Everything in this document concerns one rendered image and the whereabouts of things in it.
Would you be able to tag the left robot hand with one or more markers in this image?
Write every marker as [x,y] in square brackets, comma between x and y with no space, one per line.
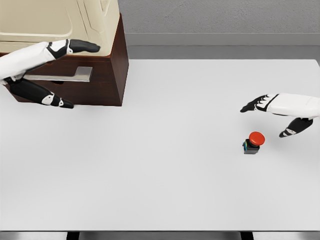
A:
[30,56]

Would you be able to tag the dark brown wooden cabinet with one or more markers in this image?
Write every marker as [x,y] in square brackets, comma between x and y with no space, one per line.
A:
[113,62]

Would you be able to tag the beige machine on cabinet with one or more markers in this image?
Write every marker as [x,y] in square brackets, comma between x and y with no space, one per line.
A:
[55,22]

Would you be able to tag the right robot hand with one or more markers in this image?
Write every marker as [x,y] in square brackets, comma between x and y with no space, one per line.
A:
[290,105]

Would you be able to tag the red button switch black base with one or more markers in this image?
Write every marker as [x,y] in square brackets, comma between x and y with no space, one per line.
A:
[253,143]

